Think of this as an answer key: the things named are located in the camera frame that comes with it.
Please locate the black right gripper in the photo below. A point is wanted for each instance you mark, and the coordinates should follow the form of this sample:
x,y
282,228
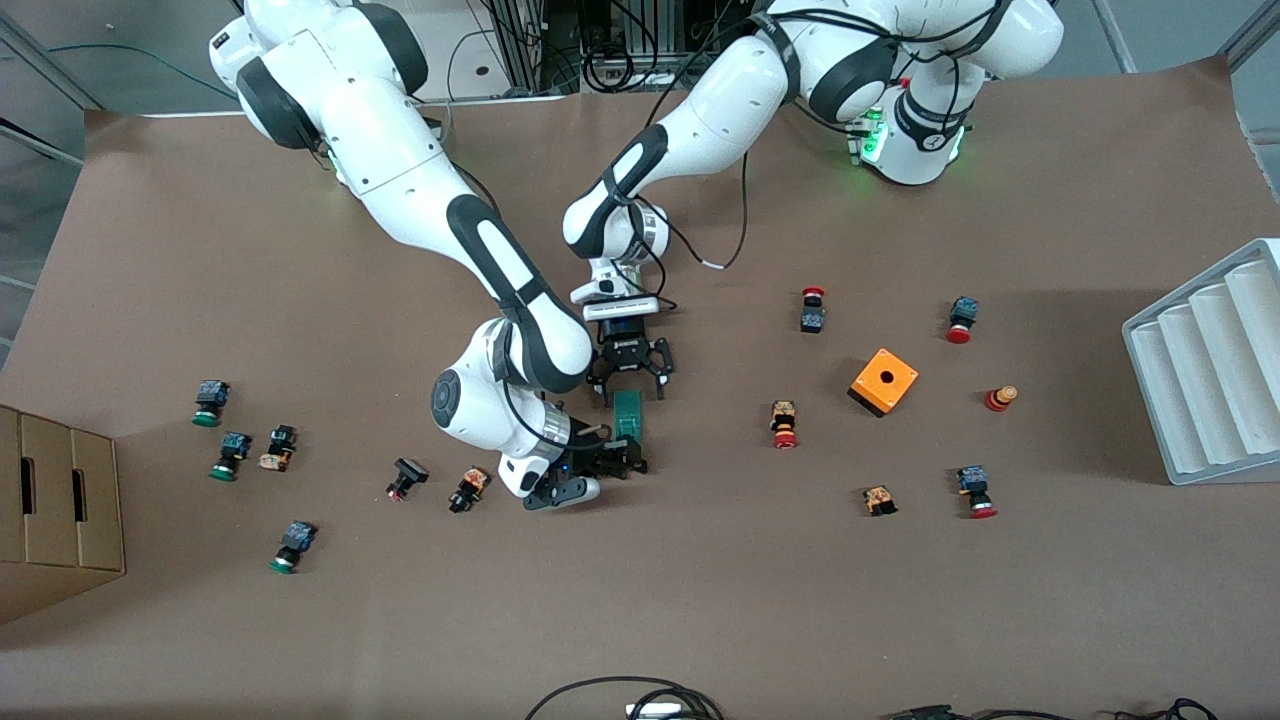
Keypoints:
x,y
603,459

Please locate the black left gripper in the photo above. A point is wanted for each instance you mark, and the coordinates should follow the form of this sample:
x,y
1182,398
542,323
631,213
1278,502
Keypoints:
x,y
624,350

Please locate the green load switch cream base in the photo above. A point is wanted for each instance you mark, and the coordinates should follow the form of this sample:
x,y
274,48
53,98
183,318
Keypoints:
x,y
629,415

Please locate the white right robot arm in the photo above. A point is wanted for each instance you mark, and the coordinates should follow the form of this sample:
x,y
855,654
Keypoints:
x,y
390,140

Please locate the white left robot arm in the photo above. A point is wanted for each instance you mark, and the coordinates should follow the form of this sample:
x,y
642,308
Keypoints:
x,y
720,110

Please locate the red emergency stop orange block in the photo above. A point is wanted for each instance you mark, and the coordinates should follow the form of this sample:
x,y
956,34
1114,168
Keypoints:
x,y
784,422

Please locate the red push button black block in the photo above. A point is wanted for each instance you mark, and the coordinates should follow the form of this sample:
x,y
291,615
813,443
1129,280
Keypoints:
x,y
812,315

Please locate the black square button red stem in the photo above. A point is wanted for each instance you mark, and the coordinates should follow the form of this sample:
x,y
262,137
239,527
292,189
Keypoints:
x,y
408,474

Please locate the red push button blue block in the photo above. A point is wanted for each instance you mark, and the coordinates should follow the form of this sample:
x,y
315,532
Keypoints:
x,y
962,318
975,490

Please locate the green push button blue block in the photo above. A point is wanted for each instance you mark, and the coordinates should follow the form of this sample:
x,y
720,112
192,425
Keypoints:
x,y
231,452
210,398
294,543

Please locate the red orange mushroom button head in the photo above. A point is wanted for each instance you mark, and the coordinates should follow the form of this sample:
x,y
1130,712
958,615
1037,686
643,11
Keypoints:
x,y
999,399

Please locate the grey ribbed plastic tray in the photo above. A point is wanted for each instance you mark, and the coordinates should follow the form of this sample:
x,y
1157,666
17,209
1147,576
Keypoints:
x,y
1200,380

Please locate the brown cardboard box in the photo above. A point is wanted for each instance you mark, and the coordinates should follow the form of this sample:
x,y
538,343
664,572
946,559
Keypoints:
x,y
55,500

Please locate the black selector switch orange block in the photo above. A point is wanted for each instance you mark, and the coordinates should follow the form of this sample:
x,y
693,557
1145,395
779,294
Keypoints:
x,y
469,489

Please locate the orange button enclosure box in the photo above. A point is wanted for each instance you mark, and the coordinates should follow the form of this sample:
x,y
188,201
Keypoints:
x,y
882,380

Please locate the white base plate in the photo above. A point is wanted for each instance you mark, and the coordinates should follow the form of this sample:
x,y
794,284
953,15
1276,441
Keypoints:
x,y
462,75

